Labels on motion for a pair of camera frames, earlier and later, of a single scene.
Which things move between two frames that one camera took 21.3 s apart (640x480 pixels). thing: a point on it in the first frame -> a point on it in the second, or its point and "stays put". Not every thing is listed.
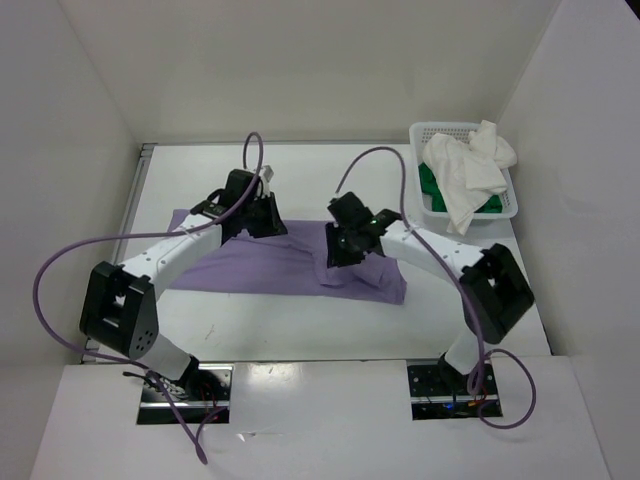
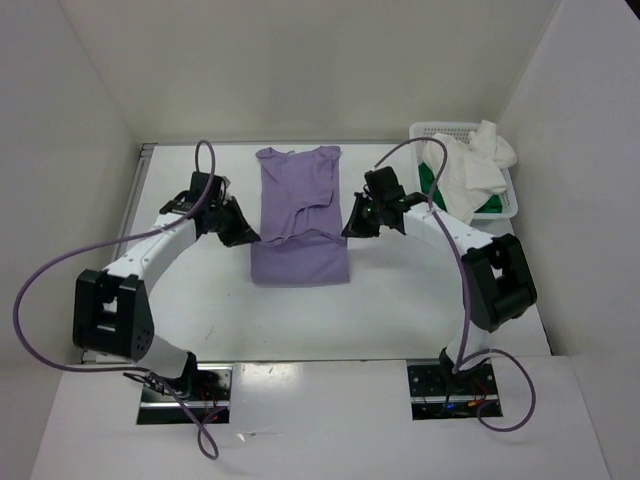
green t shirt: x=429 y=188 stays put
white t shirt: x=467 y=173 stays put
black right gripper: x=336 y=255 -> x=356 y=226
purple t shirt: x=295 y=262 -> x=301 y=238
